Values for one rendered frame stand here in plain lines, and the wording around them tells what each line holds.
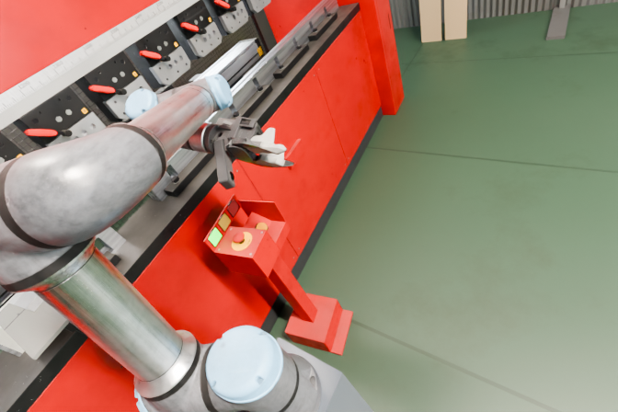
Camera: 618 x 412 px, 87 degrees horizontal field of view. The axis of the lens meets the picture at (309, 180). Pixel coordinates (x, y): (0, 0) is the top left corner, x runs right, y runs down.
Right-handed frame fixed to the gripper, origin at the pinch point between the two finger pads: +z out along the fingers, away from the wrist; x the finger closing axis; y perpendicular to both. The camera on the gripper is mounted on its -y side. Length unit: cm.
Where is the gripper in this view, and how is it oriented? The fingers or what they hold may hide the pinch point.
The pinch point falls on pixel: (284, 158)
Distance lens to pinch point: 73.8
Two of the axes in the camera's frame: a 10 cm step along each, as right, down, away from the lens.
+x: 2.2, 4.3, 8.8
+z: 9.3, 1.8, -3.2
